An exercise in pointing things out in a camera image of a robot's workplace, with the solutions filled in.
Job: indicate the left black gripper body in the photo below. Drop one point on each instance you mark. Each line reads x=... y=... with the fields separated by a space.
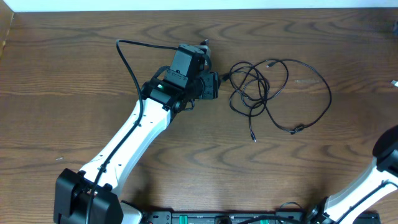
x=211 y=86

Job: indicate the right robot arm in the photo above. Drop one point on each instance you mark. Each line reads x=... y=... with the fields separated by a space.
x=378 y=180

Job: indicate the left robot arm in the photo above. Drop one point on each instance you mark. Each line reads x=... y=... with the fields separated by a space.
x=91 y=195

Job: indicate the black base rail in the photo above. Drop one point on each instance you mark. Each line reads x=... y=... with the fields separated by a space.
x=289 y=212

